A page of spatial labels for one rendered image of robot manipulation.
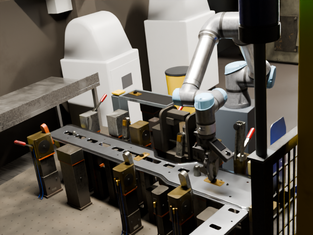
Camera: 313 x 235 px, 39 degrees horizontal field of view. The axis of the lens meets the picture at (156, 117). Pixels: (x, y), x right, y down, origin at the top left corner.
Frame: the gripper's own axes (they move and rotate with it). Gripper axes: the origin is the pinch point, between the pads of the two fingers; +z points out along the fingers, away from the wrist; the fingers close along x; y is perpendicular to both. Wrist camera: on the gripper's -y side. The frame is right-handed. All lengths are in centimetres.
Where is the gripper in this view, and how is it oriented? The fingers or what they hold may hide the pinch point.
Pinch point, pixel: (214, 177)
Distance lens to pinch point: 183.3
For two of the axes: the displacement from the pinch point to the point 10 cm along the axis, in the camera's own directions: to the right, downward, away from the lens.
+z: 1.1, 9.2, 3.7
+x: -6.6, 3.4, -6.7
